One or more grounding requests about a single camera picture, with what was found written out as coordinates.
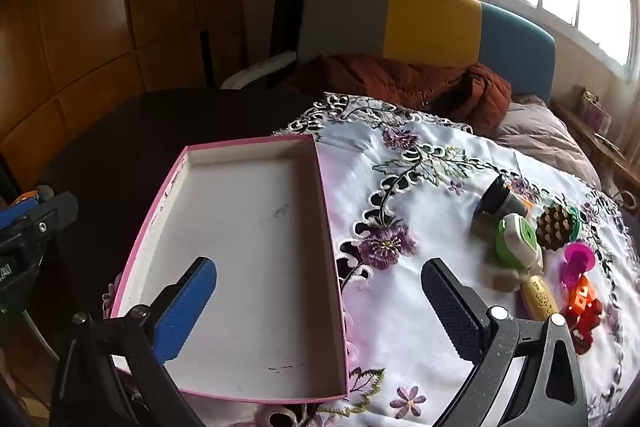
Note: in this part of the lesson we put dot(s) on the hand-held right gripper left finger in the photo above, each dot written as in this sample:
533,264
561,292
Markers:
187,312

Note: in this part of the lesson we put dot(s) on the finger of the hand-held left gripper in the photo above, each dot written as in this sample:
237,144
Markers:
52,209

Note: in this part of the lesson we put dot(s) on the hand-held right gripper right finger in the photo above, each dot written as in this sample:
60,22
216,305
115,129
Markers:
450,312

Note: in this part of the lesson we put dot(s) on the pink cardboard box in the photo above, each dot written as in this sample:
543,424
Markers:
250,232

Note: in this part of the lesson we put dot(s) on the orange plastic block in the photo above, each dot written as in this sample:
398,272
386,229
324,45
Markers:
582,294

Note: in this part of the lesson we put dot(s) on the red plastic block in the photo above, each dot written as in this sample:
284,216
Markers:
585,324

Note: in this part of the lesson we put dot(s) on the green plastic spool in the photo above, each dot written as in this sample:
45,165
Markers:
575,222

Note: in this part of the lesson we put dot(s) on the white floral embroidered tablecloth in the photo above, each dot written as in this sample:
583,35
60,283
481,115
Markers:
390,337

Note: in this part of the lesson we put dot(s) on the yellow oval toy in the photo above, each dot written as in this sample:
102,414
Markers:
539,299

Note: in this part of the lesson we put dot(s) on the green white toy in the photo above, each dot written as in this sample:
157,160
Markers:
517,242

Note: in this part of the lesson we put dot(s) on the brown studded toy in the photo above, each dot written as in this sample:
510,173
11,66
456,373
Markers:
555,227

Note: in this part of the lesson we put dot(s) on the magenta plastic spool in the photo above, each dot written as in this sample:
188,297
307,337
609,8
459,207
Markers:
577,257

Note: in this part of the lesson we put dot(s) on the beige pillow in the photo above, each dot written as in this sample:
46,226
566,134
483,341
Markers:
540,137

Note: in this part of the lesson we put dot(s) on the wooden wardrobe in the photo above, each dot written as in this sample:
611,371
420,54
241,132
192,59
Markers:
100,7

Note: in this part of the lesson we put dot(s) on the wooden side table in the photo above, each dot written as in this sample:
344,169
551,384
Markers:
615,167

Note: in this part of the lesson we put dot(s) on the rust orange quilted jacket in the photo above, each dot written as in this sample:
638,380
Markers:
390,82

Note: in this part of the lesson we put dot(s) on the purple box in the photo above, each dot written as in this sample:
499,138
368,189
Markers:
595,112

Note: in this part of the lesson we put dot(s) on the grey yellow blue headboard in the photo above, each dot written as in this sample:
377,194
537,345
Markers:
430,22

